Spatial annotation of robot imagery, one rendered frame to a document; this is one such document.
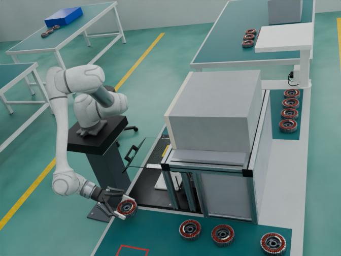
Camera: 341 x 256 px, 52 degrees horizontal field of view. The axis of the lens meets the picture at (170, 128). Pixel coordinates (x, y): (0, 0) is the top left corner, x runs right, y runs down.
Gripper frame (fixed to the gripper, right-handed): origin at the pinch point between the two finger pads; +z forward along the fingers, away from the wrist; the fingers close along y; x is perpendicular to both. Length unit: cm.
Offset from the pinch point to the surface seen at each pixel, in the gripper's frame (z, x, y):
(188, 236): 34.2, 15.7, 9.1
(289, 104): 69, 35, -108
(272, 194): 67, 31, -27
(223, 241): 49, 25, 9
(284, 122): 68, 33, -88
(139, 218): 8.5, -3.3, 0.1
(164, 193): 15.6, 2.9, -17.5
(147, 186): 4.8, -3.5, -22.0
